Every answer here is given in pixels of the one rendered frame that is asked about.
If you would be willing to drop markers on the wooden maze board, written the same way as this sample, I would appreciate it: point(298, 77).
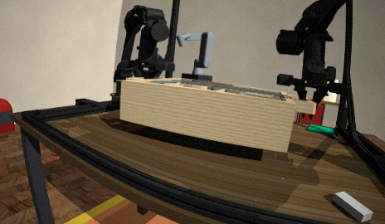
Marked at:
point(195, 108)

